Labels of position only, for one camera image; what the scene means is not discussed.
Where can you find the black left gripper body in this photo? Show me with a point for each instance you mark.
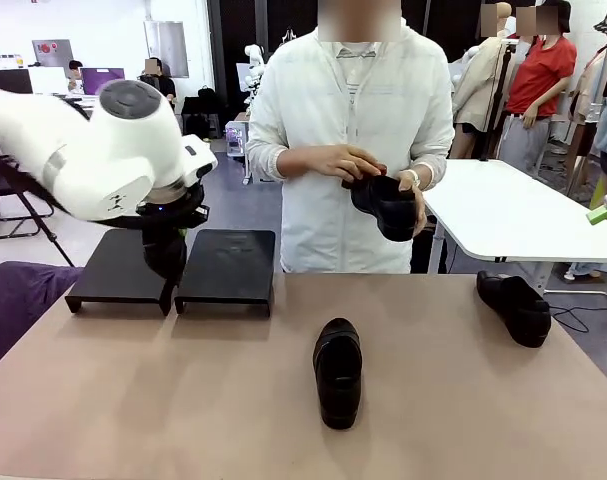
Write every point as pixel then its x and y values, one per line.
pixel 183 212

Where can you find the small black leather shoe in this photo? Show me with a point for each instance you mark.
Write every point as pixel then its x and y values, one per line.
pixel 165 260
pixel 513 305

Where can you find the large black leather shoe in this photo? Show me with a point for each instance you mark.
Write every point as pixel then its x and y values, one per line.
pixel 335 340
pixel 388 210

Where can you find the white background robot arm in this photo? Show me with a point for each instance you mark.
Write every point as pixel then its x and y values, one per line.
pixel 470 55

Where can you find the person left forearm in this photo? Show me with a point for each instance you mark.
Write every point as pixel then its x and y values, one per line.
pixel 433 172

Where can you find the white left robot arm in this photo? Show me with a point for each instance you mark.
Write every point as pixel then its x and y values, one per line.
pixel 108 165

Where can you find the person right forearm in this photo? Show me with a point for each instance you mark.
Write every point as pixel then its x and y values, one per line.
pixel 298 162

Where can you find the black shoe stand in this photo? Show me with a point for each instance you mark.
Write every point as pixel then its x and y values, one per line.
pixel 113 270
pixel 228 270

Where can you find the person right hand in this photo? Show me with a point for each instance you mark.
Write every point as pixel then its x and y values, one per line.
pixel 353 162

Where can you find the person left hand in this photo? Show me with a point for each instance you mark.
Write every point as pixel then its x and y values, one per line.
pixel 420 210

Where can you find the computer tower with lights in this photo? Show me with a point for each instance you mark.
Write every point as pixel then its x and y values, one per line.
pixel 235 140

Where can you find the white table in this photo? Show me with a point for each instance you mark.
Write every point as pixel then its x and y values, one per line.
pixel 508 210

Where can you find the black backpack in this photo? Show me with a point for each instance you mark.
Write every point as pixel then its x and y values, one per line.
pixel 206 92

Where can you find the seated person black shirt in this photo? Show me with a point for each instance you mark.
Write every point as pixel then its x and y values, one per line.
pixel 163 85

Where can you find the beige hanging garment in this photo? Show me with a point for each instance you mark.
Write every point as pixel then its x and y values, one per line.
pixel 585 85

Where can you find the purple screen monitor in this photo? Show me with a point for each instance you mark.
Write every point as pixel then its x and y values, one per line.
pixel 90 79

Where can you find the white humanoid robot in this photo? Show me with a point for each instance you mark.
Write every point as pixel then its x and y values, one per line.
pixel 254 52

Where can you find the seated person white shirt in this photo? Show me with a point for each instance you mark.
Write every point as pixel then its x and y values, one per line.
pixel 74 75

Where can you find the purple cloth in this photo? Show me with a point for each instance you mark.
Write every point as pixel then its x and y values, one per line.
pixel 23 310

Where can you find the person in white jacket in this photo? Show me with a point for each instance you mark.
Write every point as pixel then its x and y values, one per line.
pixel 323 100

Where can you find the white monitor back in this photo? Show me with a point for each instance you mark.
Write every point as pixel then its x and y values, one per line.
pixel 48 80

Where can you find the white wristwatch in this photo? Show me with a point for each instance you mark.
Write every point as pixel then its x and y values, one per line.
pixel 414 178

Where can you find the grey poster red dot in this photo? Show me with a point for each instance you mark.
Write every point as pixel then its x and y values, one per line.
pixel 53 52

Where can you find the dark screen monitor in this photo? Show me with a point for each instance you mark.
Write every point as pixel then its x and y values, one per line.
pixel 8 80

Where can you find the grey wall board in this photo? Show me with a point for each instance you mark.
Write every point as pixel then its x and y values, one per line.
pixel 168 45

